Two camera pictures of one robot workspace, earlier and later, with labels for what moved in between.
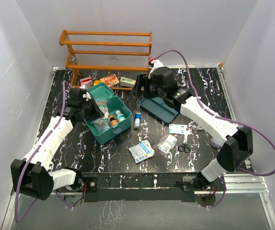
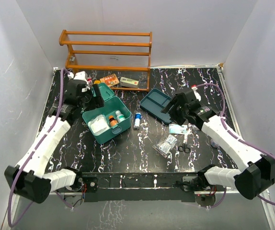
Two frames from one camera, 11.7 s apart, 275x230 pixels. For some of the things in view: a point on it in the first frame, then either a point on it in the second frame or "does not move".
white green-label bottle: [120, 117] does not move
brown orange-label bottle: [113, 121] does not move
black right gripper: [141, 78] to [178, 120]
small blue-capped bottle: [138, 117] does not move
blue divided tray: [156, 109] does not move
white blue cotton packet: [142, 151] to [99, 124]
